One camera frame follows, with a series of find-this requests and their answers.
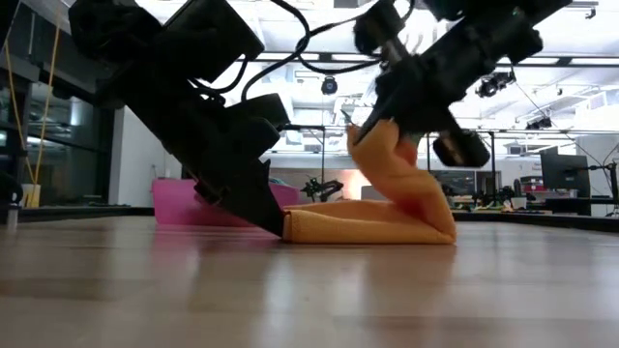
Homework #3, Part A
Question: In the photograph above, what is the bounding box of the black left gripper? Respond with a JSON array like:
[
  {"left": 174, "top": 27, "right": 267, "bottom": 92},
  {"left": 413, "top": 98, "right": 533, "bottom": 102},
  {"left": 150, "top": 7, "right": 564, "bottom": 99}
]
[{"left": 94, "top": 52, "right": 291, "bottom": 238}]

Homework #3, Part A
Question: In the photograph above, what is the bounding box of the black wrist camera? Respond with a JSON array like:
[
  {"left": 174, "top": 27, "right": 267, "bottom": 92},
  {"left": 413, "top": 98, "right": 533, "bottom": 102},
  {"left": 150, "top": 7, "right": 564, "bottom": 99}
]
[
  {"left": 352, "top": 0, "right": 408, "bottom": 58},
  {"left": 157, "top": 0, "right": 266, "bottom": 84}
]

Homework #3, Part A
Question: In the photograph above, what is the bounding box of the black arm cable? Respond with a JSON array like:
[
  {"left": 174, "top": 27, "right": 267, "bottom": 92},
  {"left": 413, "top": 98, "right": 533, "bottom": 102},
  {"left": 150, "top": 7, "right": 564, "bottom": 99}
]
[
  {"left": 191, "top": 0, "right": 311, "bottom": 103},
  {"left": 297, "top": 0, "right": 418, "bottom": 76}
]

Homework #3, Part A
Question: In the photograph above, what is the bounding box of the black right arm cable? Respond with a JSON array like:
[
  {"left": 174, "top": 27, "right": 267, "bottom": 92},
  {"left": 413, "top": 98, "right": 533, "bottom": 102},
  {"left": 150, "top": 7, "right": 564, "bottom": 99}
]
[{"left": 297, "top": 0, "right": 418, "bottom": 76}]

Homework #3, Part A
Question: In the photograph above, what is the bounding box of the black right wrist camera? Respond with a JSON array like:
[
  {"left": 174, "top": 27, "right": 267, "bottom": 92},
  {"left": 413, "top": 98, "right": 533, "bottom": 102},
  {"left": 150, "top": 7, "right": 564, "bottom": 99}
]
[{"left": 352, "top": 0, "right": 408, "bottom": 58}]

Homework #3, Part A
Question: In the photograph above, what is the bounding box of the black workstation frame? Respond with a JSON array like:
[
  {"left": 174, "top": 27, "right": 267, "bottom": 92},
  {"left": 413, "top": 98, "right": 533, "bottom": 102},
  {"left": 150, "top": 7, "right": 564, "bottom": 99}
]
[
  {"left": 425, "top": 128, "right": 499, "bottom": 194},
  {"left": 282, "top": 124, "right": 326, "bottom": 185}
]

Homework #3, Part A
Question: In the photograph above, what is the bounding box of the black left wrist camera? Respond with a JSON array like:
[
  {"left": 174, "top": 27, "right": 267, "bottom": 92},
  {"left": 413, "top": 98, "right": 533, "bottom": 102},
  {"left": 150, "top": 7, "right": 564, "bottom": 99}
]
[{"left": 157, "top": 0, "right": 266, "bottom": 84}]

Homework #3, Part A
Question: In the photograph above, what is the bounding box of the orange microfiber towel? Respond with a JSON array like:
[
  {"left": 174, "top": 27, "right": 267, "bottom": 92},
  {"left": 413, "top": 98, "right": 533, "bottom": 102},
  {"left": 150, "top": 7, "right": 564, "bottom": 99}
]
[{"left": 281, "top": 119, "right": 457, "bottom": 246}]

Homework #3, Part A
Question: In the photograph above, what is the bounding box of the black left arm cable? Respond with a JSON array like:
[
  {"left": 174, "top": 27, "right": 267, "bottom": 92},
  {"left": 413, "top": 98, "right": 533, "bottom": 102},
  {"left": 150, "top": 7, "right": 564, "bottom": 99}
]
[{"left": 191, "top": 0, "right": 311, "bottom": 103}]

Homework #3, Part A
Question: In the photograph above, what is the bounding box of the black ceiling camera cluster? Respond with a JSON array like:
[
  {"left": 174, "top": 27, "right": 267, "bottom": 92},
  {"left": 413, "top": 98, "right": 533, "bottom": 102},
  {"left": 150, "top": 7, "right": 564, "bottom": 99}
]
[
  {"left": 475, "top": 70, "right": 517, "bottom": 100},
  {"left": 525, "top": 115, "right": 553, "bottom": 131}
]

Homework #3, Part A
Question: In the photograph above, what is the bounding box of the overhead light bar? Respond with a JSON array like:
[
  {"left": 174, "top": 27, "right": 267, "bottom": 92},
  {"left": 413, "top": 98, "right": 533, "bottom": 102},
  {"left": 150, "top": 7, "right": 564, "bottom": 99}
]
[{"left": 236, "top": 50, "right": 619, "bottom": 68}]

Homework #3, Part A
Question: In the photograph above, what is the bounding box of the black computer monitor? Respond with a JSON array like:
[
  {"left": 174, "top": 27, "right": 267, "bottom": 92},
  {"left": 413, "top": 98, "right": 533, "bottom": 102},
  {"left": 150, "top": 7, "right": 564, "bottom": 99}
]
[{"left": 540, "top": 153, "right": 592, "bottom": 197}]

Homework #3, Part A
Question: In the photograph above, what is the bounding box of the black aluminium table frame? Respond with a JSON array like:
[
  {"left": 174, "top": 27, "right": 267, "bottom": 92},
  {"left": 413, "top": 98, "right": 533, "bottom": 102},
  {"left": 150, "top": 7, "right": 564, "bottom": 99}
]
[{"left": 0, "top": 203, "right": 619, "bottom": 234}]

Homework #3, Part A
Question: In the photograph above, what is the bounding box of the pink plastic bin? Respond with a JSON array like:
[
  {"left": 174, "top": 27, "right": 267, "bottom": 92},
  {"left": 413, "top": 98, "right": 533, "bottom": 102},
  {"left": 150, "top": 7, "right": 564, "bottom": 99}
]
[{"left": 151, "top": 177, "right": 301, "bottom": 228}]

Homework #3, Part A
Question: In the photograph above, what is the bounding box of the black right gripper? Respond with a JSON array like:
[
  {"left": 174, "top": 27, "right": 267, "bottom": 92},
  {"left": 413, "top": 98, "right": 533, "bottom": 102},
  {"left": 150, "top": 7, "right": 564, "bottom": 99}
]
[{"left": 355, "top": 9, "right": 545, "bottom": 169}]

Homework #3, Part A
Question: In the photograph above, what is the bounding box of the white cup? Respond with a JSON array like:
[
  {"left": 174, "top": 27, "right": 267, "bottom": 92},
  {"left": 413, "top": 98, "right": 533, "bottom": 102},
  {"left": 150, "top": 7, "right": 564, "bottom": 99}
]
[{"left": 20, "top": 183, "right": 43, "bottom": 209}]

